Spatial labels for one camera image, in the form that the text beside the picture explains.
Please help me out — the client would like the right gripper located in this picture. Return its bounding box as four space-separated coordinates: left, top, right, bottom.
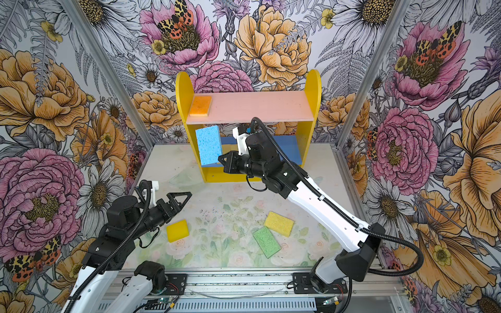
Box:
218 148 268 177

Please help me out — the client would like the bright yellow square sponge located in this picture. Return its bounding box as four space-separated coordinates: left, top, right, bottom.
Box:
166 220 189 243

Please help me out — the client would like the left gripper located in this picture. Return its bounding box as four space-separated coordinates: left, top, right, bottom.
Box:
128 192 193 239

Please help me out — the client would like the lime yellow sponge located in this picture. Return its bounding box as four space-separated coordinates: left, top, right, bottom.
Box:
264 212 294 237

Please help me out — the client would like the light green sponge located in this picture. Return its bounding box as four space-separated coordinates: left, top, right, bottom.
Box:
253 226 281 258

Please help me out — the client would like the yellow shelf unit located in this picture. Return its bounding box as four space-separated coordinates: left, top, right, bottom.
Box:
176 70 322 183

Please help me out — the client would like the orange sponge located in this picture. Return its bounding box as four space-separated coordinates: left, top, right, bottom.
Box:
189 95 212 117

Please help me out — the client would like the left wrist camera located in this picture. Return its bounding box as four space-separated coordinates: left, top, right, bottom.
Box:
107 196 140 232

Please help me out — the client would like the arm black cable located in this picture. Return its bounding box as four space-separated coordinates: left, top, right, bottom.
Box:
62 179 161 313
250 117 425 277

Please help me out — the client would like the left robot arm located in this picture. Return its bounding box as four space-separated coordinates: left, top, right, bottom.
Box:
63 190 192 312

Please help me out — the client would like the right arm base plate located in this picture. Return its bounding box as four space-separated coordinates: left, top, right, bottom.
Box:
292 272 348 295

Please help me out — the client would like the aluminium front rail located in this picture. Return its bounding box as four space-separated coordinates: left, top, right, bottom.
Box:
66 267 408 313

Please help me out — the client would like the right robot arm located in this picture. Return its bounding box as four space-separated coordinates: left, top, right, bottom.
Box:
219 151 381 293

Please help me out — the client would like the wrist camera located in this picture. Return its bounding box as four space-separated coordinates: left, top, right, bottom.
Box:
232 125 279 162
107 196 140 232

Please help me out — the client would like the blue sponge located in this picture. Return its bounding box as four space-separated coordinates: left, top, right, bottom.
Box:
273 136 302 165
196 125 223 166

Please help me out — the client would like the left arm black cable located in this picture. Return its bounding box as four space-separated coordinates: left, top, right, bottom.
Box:
62 179 161 313

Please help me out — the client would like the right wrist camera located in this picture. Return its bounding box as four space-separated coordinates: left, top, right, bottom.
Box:
232 125 279 162

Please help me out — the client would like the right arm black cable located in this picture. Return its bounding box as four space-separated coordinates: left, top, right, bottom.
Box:
250 117 425 277

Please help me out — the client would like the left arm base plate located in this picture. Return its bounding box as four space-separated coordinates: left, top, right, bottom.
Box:
149 273 188 296

